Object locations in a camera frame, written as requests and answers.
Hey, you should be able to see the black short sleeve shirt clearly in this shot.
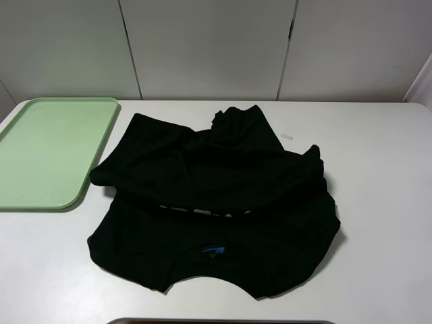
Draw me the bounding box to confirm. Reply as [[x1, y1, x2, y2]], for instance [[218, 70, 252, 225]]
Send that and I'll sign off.
[[88, 106, 340, 299]]

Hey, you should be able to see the light green plastic tray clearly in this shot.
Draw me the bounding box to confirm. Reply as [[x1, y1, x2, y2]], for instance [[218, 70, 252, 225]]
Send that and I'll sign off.
[[1, 98, 119, 210]]

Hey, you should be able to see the tape marker far right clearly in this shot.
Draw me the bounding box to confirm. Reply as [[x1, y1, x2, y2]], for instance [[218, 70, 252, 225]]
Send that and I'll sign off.
[[280, 134, 293, 140]]

